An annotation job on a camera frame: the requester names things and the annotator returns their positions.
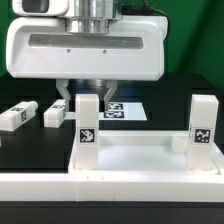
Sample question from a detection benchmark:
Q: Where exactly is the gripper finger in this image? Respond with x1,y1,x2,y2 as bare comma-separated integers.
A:
56,79,72,112
99,80,117,112

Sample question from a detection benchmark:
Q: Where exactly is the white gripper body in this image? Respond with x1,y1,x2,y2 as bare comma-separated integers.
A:
5,0,169,82

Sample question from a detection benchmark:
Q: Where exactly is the white desk top tray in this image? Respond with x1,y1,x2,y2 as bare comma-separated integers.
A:
68,130,220,179

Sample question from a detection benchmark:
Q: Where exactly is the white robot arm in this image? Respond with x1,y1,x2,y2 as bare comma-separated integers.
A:
6,0,169,101

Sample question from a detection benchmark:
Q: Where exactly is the sheet of fiducial tags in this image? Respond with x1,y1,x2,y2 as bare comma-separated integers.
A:
65,101,148,122

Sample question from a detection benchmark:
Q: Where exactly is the white L-shaped fence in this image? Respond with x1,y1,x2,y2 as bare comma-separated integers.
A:
0,134,224,202

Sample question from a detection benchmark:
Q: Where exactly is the grey braided cable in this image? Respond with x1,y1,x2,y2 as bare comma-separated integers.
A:
119,0,171,38

